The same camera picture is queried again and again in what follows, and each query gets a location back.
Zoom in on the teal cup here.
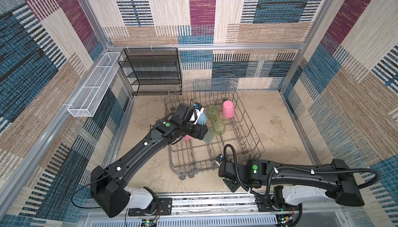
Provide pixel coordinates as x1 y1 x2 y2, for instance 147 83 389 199
203 128 215 143

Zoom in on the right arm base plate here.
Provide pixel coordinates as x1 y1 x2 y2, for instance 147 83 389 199
255 195 302 212

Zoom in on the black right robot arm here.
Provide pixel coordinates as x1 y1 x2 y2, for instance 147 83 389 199
218 155 369 211

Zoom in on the black mesh shelf unit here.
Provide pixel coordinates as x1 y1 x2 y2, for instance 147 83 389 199
119 48 182 96

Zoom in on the pink plastic cup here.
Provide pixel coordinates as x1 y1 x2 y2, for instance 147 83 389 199
222 100 235 119

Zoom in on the grey wire dish rack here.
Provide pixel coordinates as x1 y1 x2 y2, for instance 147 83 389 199
165 77 264 180

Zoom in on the green translucent cup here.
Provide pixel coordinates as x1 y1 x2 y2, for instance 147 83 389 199
207 105 220 122

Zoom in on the white wire wall basket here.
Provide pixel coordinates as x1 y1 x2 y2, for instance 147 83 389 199
67 52 121 118

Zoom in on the aluminium front rail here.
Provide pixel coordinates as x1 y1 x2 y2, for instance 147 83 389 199
78 192 354 227

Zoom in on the light blue mug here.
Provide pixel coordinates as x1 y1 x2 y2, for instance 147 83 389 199
197 113 207 125

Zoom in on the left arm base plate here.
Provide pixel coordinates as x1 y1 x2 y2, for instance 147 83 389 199
127 198 173 217

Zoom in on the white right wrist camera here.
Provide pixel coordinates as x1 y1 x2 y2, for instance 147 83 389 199
215 154 224 166

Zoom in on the black corrugated cable conduit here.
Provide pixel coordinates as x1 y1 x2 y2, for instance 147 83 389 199
223 143 381 200

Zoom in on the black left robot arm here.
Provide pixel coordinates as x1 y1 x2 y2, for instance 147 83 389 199
90 103 208 218

